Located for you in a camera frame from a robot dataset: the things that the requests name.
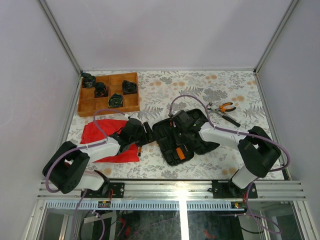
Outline black plastic tool case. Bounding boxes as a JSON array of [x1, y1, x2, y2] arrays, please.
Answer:
[[152, 108, 220, 166]]

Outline small precision screwdriver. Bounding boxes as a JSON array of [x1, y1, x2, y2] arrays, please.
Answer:
[[138, 146, 142, 157]]

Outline large orange handle screwdriver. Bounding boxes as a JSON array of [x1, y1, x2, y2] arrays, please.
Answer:
[[176, 147, 186, 161]]

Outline red cloth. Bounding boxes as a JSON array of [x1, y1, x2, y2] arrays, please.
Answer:
[[80, 119, 140, 163]]

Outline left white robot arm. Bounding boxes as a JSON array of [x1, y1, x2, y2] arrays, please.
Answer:
[[42, 117, 155, 198]]

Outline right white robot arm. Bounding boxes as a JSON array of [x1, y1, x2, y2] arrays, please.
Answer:
[[170, 110, 281, 198]]

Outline rolled black yellow tape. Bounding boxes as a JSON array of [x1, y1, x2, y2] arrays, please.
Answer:
[[108, 93, 124, 108]]

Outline wooden compartment tray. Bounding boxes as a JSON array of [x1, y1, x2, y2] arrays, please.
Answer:
[[77, 72, 140, 117]]

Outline small hammer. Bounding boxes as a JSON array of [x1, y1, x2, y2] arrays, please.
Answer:
[[206, 102, 241, 127]]

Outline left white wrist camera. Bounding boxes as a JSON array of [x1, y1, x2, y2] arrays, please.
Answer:
[[128, 112, 140, 121]]

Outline orange handle pliers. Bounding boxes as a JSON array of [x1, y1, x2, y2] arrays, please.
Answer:
[[218, 102, 237, 113]]

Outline aluminium front rail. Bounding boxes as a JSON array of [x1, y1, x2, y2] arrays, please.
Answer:
[[37, 178, 307, 201]]

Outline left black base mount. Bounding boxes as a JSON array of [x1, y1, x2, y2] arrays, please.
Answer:
[[81, 182, 125, 200]]

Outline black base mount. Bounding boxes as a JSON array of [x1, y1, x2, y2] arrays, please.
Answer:
[[211, 180, 258, 199], [81, 182, 125, 200]]

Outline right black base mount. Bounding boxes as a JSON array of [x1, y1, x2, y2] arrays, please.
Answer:
[[211, 180, 258, 199]]

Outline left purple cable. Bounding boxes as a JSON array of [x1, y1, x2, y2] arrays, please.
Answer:
[[46, 108, 133, 240]]

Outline purple cable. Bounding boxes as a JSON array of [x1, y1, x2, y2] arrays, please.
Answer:
[[46, 108, 133, 240], [168, 94, 292, 235]]

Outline white slotted cable duct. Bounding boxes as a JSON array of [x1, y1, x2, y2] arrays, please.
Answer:
[[46, 200, 244, 212]]

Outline right aluminium corner post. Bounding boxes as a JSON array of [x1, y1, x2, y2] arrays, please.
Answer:
[[254, 0, 301, 75]]

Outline aluminium corner post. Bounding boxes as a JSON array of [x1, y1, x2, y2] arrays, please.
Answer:
[[36, 0, 82, 75], [254, 0, 301, 75]]

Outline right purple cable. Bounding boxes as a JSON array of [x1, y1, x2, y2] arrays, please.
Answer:
[[168, 94, 292, 235]]

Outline left aluminium corner post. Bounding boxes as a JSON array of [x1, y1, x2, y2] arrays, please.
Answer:
[[36, 0, 82, 75]]

